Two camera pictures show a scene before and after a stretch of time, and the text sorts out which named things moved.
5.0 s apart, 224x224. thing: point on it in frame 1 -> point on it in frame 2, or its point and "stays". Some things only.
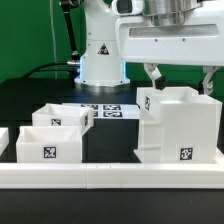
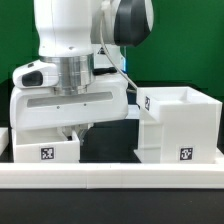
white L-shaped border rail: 100,176 stays
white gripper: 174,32 -> 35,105
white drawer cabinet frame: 178,127 stays
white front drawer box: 49,144 stays
